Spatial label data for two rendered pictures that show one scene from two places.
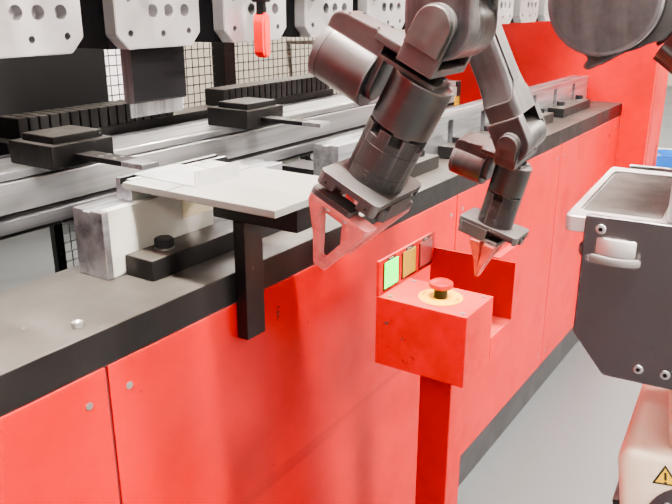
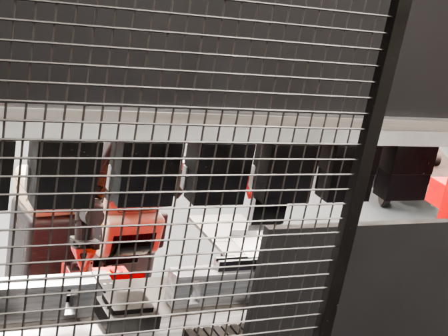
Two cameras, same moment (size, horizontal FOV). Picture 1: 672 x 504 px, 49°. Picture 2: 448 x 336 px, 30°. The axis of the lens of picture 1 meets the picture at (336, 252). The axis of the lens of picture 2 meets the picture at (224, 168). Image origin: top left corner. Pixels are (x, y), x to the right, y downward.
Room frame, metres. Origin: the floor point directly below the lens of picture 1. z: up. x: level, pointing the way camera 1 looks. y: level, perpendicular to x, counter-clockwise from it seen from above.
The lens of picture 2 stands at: (3.00, 1.08, 1.95)
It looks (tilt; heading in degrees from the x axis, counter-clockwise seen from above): 19 degrees down; 207
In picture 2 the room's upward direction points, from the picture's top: 10 degrees clockwise
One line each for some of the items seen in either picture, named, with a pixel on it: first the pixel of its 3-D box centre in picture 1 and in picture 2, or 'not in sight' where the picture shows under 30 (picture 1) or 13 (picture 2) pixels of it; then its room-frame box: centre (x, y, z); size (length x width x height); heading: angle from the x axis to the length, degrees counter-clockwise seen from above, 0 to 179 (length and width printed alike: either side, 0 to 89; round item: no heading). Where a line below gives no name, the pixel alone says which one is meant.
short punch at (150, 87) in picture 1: (155, 80); (267, 214); (1.07, 0.26, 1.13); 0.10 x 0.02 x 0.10; 146
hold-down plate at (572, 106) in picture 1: (569, 107); not in sight; (2.55, -0.79, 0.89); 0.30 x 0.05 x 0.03; 146
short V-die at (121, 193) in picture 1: (175, 175); (249, 262); (1.10, 0.24, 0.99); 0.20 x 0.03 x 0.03; 146
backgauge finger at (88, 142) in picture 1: (92, 150); not in sight; (1.17, 0.39, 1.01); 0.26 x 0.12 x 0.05; 56
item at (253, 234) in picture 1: (264, 268); not in sight; (0.97, 0.10, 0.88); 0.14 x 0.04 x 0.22; 56
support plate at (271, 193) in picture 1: (239, 185); (234, 235); (0.99, 0.13, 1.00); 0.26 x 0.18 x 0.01; 56
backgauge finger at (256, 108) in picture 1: (273, 114); (116, 294); (1.55, 0.13, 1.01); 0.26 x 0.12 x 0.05; 56
